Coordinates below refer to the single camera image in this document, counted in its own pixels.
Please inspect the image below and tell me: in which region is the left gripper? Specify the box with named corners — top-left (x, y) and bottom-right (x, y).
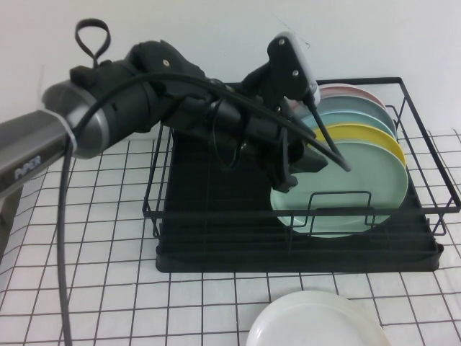
top-left (241, 100), bottom-right (329, 195)

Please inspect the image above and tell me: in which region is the mint green plate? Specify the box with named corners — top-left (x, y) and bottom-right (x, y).
top-left (269, 141), bottom-right (410, 239)

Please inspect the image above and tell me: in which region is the light blue plate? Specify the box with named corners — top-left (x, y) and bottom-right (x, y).
top-left (299, 110), bottom-right (398, 141)

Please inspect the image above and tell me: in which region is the yellow plate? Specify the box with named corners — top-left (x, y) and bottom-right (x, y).
top-left (310, 123), bottom-right (408, 169)

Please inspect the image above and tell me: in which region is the light green plate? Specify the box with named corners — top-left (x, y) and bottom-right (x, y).
top-left (315, 94), bottom-right (396, 135)

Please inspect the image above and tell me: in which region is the pink plate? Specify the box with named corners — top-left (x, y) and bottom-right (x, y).
top-left (318, 83), bottom-right (385, 107)

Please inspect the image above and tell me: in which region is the white plate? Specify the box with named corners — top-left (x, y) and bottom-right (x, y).
top-left (245, 289), bottom-right (392, 346)

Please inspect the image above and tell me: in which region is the black plastic drip tray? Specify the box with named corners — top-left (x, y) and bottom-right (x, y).
top-left (155, 128), bottom-right (445, 275)

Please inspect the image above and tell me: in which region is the white grid tablecloth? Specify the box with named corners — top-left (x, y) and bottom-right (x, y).
top-left (0, 128), bottom-right (461, 346)

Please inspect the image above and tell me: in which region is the white zip tie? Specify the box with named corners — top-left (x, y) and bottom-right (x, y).
top-left (45, 107), bottom-right (78, 153)

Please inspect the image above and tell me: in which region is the thin black cable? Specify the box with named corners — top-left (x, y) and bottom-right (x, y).
top-left (210, 101), bottom-right (243, 172)

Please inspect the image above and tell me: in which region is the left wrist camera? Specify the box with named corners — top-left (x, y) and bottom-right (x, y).
top-left (265, 31), bottom-right (322, 110)

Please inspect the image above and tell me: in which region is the black wire dish rack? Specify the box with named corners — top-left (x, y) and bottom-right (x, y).
top-left (142, 76), bottom-right (461, 253)

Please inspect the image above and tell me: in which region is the thick black camera cable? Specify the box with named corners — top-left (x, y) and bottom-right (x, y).
top-left (56, 71), bottom-right (352, 346)

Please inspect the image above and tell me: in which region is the black strap loop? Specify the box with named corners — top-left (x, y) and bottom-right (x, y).
top-left (74, 19), bottom-right (110, 70)

